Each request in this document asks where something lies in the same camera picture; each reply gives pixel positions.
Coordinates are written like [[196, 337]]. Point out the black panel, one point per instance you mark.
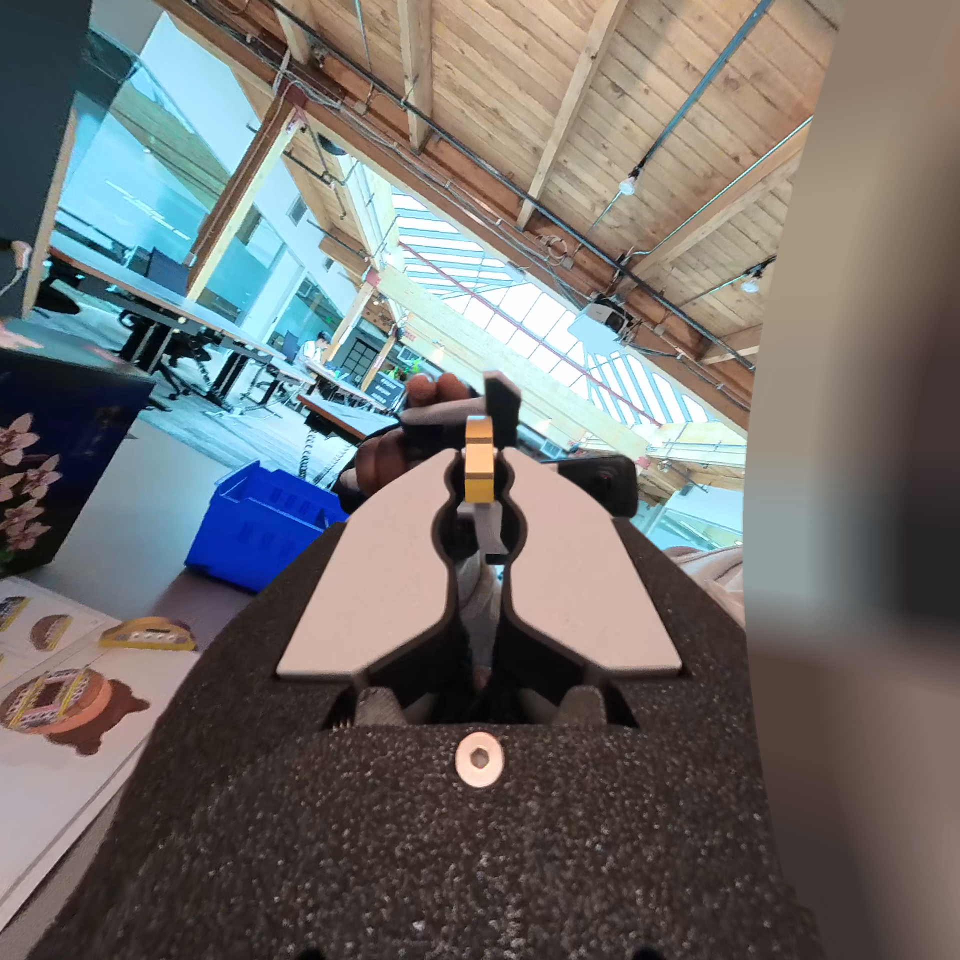
[[30, 135]]

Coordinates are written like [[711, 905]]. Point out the gold curved brick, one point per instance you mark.
[[147, 635]]

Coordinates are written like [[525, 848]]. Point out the blue plastic bin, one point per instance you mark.
[[263, 525]]

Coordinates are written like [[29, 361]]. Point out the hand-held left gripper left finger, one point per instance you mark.
[[375, 600]]

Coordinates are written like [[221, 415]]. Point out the white ceiling projector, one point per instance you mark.
[[600, 323]]

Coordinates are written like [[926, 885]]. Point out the black flower print box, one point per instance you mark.
[[60, 450]]

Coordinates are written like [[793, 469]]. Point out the white gooseneck microphone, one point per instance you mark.
[[15, 249]]

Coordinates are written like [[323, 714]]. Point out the white yellow brick strip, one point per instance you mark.
[[480, 462]]

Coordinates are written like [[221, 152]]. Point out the background office desks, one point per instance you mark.
[[195, 323]]

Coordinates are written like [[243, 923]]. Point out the white instruction booklet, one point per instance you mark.
[[60, 735]]

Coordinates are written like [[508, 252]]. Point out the ceiling spot lamp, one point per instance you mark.
[[750, 282], [629, 183]]

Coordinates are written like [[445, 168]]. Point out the person's right hand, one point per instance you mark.
[[393, 458]]

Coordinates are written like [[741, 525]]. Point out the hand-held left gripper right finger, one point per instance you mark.
[[585, 600]]

